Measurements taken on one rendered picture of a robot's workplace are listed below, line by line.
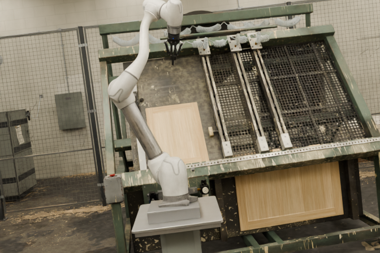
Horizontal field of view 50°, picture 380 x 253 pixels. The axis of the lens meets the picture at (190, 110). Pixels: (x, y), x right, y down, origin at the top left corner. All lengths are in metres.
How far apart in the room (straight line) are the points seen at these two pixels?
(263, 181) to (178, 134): 0.81
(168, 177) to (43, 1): 6.69
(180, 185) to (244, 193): 1.12
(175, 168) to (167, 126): 0.96
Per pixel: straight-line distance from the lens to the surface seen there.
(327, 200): 3.70
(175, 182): 2.39
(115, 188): 2.87
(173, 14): 2.51
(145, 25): 2.57
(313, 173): 3.59
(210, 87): 3.46
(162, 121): 3.33
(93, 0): 8.44
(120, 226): 2.97
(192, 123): 3.32
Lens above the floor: 1.49
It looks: 3 degrees down
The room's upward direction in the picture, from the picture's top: 7 degrees counter-clockwise
